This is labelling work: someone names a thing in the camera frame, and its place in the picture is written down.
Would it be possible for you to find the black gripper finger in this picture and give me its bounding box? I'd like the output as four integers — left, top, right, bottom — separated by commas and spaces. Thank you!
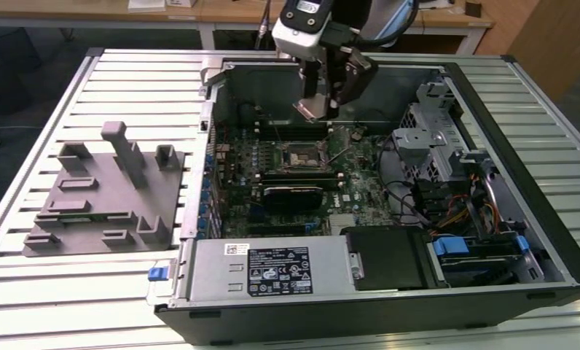
297, 60, 323, 99
328, 47, 380, 110

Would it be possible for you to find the silver square CPU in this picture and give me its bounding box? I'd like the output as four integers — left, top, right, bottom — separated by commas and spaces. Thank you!
292, 95, 333, 123

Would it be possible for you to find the metal socket cover frame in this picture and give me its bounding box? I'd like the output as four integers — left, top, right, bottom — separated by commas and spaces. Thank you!
321, 125, 353, 152

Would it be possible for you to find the CPU socket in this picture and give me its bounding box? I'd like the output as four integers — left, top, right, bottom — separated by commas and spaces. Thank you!
279, 140, 333, 174

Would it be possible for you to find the black RAM slot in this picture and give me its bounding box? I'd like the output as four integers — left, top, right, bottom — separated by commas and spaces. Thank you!
253, 122, 333, 129
253, 131, 333, 140
253, 125, 333, 133
253, 128, 333, 136

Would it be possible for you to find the grey metal drive cage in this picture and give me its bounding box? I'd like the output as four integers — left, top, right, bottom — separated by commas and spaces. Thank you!
390, 82, 473, 185

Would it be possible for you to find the black RAM stick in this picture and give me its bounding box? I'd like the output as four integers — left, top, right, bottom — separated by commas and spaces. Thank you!
259, 171, 344, 182

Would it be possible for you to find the small black graphics card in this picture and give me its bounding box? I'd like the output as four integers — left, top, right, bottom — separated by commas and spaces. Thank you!
261, 184, 327, 215

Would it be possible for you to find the long wooden desk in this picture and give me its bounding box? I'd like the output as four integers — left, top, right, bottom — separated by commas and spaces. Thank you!
0, 0, 496, 55

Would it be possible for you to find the green motherboard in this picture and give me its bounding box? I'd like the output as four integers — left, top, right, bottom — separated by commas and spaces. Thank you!
205, 122, 402, 240

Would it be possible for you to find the small silver heat sink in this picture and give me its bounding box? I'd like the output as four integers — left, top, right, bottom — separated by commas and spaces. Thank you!
328, 214, 359, 233

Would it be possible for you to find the white paper box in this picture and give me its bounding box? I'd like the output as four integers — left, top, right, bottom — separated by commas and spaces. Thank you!
127, 0, 168, 11

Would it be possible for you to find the black expansion slot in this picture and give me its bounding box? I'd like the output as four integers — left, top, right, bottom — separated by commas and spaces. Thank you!
247, 222, 331, 237

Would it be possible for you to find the wooden cabinet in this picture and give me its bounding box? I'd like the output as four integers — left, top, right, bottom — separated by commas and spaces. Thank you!
477, 0, 580, 106

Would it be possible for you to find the grey parts rack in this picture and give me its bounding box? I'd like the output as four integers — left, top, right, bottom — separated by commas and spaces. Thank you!
21, 121, 187, 258

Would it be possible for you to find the black plastic shroud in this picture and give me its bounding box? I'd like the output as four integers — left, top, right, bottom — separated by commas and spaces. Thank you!
340, 225, 448, 292

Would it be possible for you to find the blue disk carrier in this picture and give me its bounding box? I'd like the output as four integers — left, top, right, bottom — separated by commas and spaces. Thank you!
428, 235, 532, 289

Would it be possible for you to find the silver power supply unit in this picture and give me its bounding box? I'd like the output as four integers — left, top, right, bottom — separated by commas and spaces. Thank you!
185, 235, 360, 303

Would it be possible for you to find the green RAM stick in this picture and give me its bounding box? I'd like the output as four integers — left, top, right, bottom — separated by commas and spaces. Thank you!
56, 213, 113, 223

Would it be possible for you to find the black open PC case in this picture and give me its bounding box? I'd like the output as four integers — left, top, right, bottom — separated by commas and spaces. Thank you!
145, 54, 580, 347

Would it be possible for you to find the black camera cable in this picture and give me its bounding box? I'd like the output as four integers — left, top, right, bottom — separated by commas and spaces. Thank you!
324, 0, 420, 50

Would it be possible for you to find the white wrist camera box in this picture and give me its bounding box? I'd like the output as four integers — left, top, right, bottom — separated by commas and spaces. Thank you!
272, 0, 331, 59

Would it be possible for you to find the orange yellow wire bundle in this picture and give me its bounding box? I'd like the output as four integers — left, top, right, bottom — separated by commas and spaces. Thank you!
428, 195, 498, 237

